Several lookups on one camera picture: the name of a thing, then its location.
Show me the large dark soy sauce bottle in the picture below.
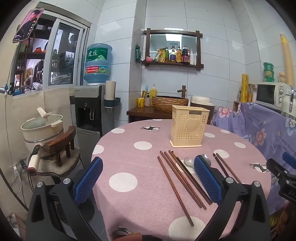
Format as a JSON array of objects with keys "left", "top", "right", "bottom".
[{"left": 181, "top": 45, "right": 191, "bottom": 63}]

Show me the smartphone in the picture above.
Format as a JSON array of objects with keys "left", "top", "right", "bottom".
[{"left": 13, "top": 8, "right": 44, "bottom": 43}]

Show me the yellow oil bottle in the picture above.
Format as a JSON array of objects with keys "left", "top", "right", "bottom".
[{"left": 160, "top": 47, "right": 170, "bottom": 62}]

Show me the pink polka dot tablecloth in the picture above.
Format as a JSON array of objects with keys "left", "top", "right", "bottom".
[{"left": 91, "top": 119, "right": 272, "bottom": 241}]

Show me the white power strip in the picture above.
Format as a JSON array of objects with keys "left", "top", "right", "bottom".
[{"left": 13, "top": 160, "right": 27, "bottom": 180}]

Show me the dark wooden mirror shelf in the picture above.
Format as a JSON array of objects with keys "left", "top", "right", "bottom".
[{"left": 143, "top": 29, "right": 205, "bottom": 69}]

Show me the cream plastic utensil holder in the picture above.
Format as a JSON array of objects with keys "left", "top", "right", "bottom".
[{"left": 170, "top": 105, "right": 210, "bottom": 148}]

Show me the fleece cushion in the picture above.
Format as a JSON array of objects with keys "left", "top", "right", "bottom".
[{"left": 35, "top": 148, "right": 82, "bottom": 179}]

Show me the yellow roll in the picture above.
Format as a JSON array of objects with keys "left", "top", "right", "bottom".
[{"left": 240, "top": 74, "right": 249, "bottom": 102}]

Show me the white microwave oven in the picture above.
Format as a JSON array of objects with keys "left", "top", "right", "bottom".
[{"left": 254, "top": 82, "right": 292, "bottom": 109}]

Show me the white and red hair tool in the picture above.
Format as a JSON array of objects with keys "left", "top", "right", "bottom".
[{"left": 27, "top": 144, "right": 44, "bottom": 174}]

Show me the small silver spoon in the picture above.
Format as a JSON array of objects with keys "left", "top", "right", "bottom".
[{"left": 184, "top": 157, "right": 201, "bottom": 183}]

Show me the cream pot with lid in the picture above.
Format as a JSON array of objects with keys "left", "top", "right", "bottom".
[{"left": 21, "top": 108, "right": 64, "bottom": 149}]

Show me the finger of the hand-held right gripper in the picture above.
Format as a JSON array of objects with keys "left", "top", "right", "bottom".
[
  {"left": 282, "top": 152, "right": 296, "bottom": 170},
  {"left": 266, "top": 159, "right": 296, "bottom": 183}
]

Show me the dark chopstick with gold band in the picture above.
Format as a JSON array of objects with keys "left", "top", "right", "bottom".
[
  {"left": 169, "top": 150, "right": 213, "bottom": 205},
  {"left": 213, "top": 153, "right": 229, "bottom": 179}
]

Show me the woven basket wash basin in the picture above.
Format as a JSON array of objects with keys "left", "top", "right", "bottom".
[{"left": 151, "top": 95, "right": 189, "bottom": 112}]

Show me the cream corrugated pipe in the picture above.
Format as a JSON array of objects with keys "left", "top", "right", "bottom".
[{"left": 280, "top": 33, "right": 295, "bottom": 86}]

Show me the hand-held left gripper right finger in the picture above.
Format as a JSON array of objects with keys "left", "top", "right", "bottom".
[{"left": 194, "top": 155, "right": 271, "bottom": 241}]

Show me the stack of green cups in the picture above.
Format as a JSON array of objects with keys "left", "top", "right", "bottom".
[{"left": 263, "top": 62, "right": 275, "bottom": 82}]

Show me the small dark wooden stool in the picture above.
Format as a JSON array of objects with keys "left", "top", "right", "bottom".
[{"left": 43, "top": 126, "right": 77, "bottom": 167}]

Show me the purple floral cloth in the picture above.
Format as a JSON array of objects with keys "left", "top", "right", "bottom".
[{"left": 211, "top": 102, "right": 296, "bottom": 216}]

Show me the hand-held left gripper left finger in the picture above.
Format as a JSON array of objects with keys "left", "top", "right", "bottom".
[{"left": 26, "top": 157, "right": 109, "bottom": 241}]

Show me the brown and white rice cooker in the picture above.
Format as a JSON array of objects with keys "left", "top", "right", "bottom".
[{"left": 190, "top": 96, "right": 214, "bottom": 116}]

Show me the grey water dispenser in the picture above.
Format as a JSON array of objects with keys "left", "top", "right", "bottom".
[{"left": 74, "top": 85, "right": 115, "bottom": 137}]

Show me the dark wooden cabinet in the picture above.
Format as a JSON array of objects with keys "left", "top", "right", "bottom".
[{"left": 127, "top": 107, "right": 173, "bottom": 123}]

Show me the sliding window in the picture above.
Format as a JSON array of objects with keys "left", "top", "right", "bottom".
[{"left": 11, "top": 9, "right": 90, "bottom": 96}]

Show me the blue water jug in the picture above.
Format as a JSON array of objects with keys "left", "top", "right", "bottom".
[{"left": 84, "top": 44, "right": 113, "bottom": 85}]

